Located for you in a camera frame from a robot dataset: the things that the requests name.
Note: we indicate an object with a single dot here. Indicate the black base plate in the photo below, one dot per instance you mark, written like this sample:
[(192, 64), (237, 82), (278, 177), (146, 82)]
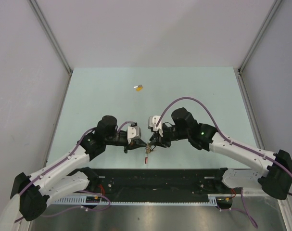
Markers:
[(158, 185)]

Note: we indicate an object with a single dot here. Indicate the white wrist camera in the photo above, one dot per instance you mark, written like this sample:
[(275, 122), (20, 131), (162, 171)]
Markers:
[(133, 132), (155, 124)]

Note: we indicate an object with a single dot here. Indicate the key with yellow tag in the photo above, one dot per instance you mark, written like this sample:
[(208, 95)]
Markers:
[(138, 87)]

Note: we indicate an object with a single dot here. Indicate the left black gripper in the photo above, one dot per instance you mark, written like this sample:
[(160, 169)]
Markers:
[(134, 143)]

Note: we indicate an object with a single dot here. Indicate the metal key organizer red handle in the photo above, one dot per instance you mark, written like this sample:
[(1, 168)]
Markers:
[(149, 148)]

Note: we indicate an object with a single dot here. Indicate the white slotted cable duct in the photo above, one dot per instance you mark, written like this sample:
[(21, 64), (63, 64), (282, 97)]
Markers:
[(85, 199)]

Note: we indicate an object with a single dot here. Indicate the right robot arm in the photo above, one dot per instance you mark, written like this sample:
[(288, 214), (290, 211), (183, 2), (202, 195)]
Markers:
[(274, 169)]

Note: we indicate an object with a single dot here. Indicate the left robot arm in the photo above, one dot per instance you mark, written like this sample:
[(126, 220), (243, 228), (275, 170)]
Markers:
[(39, 189)]

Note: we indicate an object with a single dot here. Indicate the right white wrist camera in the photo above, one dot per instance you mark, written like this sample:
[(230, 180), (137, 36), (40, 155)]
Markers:
[(155, 124)]

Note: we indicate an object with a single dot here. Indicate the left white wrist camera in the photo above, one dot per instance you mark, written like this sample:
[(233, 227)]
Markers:
[(133, 132)]

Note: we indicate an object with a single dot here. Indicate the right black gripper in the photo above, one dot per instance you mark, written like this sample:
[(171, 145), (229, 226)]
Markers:
[(159, 140)]

